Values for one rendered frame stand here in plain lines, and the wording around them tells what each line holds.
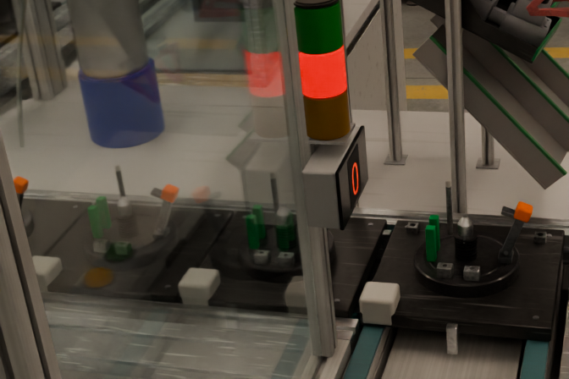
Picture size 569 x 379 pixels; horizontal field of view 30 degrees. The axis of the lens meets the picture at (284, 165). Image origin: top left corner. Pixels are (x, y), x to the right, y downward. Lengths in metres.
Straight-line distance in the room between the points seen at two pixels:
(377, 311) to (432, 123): 0.82
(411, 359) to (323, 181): 0.34
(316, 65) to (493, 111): 0.51
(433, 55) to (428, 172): 0.42
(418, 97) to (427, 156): 2.43
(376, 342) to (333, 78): 0.39
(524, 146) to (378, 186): 0.40
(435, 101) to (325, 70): 3.27
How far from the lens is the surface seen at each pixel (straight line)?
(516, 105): 1.69
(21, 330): 0.65
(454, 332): 1.35
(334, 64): 1.12
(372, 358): 1.34
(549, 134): 1.71
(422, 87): 4.53
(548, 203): 1.84
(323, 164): 1.15
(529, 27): 1.56
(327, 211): 1.15
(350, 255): 1.50
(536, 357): 1.34
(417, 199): 1.86
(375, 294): 1.38
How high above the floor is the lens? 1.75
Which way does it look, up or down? 26 degrees down
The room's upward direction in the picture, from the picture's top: 7 degrees counter-clockwise
